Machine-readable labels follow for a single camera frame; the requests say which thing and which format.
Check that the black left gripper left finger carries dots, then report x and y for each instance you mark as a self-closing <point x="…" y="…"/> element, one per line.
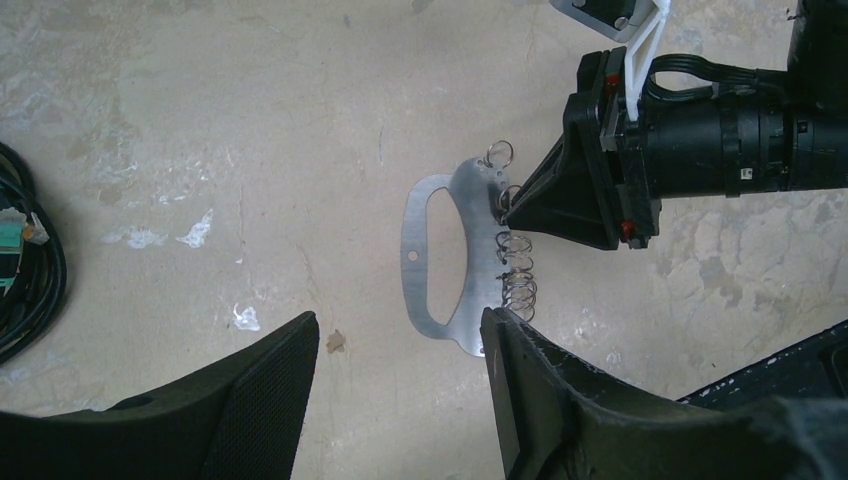
<point x="240" y="417"/>

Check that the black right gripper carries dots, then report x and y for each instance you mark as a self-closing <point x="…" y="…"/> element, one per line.
<point x="590" y="188"/>

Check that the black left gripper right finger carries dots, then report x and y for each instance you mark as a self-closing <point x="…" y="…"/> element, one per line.
<point x="560" y="417"/>

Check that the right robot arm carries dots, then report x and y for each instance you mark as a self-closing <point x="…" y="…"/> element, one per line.
<point x="642" y="127"/>

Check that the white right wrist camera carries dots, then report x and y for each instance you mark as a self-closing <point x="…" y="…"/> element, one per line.
<point x="639" y="24"/>

